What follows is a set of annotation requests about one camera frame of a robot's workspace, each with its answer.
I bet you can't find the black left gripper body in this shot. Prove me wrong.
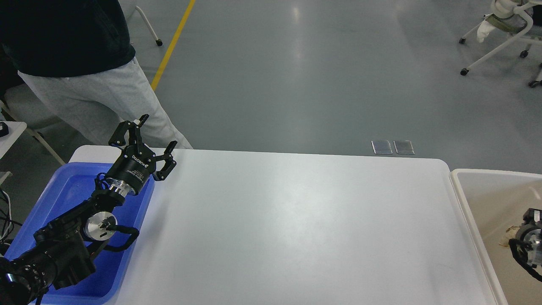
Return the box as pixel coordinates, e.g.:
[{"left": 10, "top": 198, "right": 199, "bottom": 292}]
[{"left": 105, "top": 147, "right": 156, "bottom": 197}]

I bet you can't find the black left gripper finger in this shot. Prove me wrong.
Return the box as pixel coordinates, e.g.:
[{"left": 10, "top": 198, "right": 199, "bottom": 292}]
[
  {"left": 108, "top": 114, "right": 149, "bottom": 149},
  {"left": 152, "top": 141, "right": 177, "bottom": 181}
]

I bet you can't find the beige paper ball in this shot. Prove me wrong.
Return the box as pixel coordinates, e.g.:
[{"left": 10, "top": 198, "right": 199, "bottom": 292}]
[{"left": 499, "top": 225, "right": 520, "bottom": 247}]

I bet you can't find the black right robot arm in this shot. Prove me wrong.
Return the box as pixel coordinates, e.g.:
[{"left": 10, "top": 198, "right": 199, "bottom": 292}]
[{"left": 508, "top": 208, "right": 542, "bottom": 282}]

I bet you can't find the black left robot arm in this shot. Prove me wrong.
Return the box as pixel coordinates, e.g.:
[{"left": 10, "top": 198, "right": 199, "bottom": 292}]
[{"left": 1, "top": 114, "right": 177, "bottom": 305}]

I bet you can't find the person in dark hoodie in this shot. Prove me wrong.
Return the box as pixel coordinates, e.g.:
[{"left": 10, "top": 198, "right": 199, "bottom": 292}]
[{"left": 1, "top": 0, "right": 192, "bottom": 149}]

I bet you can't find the white side table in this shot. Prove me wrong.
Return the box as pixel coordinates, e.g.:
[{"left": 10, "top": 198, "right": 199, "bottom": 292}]
[{"left": 0, "top": 120, "right": 66, "bottom": 178}]

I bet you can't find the white chair leg with caster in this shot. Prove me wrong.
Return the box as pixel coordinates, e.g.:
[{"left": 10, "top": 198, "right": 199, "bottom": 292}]
[{"left": 134, "top": 5, "right": 163, "bottom": 47}]

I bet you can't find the left metal floor plate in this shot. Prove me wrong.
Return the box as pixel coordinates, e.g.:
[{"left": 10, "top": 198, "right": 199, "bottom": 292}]
[{"left": 371, "top": 140, "right": 393, "bottom": 155}]

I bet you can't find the metal floor plate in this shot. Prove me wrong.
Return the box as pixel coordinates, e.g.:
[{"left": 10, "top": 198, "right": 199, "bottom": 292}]
[
  {"left": 393, "top": 140, "right": 415, "bottom": 155},
  {"left": 371, "top": 140, "right": 393, "bottom": 155}
]

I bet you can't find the right metal floor plate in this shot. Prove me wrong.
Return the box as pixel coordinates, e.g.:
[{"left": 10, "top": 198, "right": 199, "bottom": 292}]
[{"left": 393, "top": 140, "right": 415, "bottom": 155}]

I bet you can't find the white plastic bin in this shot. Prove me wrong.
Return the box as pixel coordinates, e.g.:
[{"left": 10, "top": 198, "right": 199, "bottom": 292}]
[{"left": 450, "top": 169, "right": 542, "bottom": 305}]

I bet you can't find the white office chair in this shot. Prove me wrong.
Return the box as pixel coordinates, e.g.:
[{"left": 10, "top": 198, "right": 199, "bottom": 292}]
[{"left": 459, "top": 0, "right": 542, "bottom": 76}]

